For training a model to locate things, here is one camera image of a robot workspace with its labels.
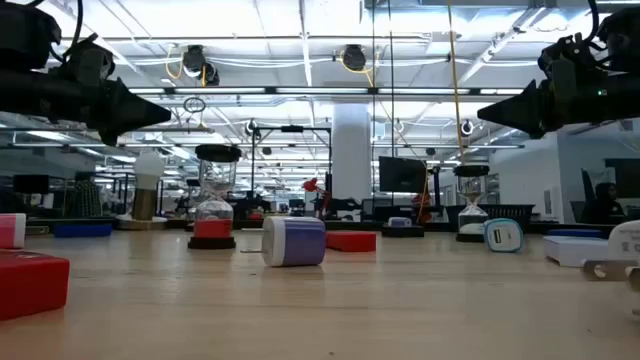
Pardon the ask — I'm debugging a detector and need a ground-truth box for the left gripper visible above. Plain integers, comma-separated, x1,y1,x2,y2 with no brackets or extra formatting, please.
0,67,173,148

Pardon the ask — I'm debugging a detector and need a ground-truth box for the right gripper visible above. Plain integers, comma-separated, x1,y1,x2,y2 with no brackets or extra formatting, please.
476,59,640,141

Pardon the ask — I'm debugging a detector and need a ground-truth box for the white sand hourglass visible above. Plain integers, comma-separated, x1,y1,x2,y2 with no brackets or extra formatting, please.
452,164,491,244

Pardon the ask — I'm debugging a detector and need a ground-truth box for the blue box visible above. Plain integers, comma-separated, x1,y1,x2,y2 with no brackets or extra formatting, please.
53,223,113,239
547,228,605,239

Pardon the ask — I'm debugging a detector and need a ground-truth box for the white box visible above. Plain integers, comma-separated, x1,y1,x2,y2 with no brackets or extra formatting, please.
542,235,610,268

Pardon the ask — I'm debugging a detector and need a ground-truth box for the red sand hourglass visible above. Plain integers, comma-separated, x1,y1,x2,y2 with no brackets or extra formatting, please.
187,143,242,250

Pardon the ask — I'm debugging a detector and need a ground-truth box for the red box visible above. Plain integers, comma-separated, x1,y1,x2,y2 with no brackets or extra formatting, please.
325,230,377,253
0,249,71,321

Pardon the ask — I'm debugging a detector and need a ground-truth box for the white light bulb on base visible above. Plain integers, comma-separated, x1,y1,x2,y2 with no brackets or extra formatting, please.
115,149,169,231

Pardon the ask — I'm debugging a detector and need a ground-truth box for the person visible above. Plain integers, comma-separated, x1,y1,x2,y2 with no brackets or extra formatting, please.
579,182,626,225
64,172,104,220

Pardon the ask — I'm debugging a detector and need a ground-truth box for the black plastic basket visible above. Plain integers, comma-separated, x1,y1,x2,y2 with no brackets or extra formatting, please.
443,203,536,232

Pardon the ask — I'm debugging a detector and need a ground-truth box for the dark monitor screen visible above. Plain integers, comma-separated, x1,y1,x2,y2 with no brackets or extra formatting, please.
378,155,428,194
12,173,51,195

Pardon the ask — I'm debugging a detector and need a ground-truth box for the white building pillar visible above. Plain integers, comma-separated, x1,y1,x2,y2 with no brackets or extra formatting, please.
331,102,374,214

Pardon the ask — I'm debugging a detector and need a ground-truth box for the red desk lamp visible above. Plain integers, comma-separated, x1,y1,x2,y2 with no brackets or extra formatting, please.
301,177,334,220

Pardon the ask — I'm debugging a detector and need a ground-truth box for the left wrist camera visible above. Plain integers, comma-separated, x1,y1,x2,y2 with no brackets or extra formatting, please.
63,35,117,85

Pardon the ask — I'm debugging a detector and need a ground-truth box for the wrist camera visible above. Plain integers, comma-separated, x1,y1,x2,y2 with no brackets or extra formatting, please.
537,32,601,81
63,35,117,85

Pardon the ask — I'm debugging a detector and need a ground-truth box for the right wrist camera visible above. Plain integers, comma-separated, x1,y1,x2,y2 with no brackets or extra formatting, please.
537,32,601,81

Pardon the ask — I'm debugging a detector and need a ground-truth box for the yellow cable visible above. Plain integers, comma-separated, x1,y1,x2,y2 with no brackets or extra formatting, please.
446,0,465,166

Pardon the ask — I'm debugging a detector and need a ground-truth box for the black ceiling cable reel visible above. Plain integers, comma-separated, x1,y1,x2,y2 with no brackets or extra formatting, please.
180,44,221,87
341,43,368,72

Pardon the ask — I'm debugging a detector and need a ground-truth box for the dark wall screen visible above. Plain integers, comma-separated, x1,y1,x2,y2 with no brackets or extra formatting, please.
603,158,640,200

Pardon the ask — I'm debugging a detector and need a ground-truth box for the teal and white wall charger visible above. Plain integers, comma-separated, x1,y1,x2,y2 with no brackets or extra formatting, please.
482,217,525,254

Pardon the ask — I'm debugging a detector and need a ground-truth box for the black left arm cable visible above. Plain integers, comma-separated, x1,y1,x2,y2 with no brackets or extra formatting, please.
49,0,85,64

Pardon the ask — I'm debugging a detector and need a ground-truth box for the pink and white wall charger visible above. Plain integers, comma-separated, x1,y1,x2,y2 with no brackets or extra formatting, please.
0,213,27,250

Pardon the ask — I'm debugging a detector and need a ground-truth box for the black gantry frame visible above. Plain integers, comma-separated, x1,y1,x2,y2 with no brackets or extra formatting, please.
249,124,334,220

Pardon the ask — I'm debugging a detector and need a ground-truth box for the black hanging cable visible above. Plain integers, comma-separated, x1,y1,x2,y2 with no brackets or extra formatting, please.
388,0,396,206
369,0,377,209

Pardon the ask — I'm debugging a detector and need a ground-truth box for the black table frame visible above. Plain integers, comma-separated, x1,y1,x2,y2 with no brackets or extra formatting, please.
24,217,616,234

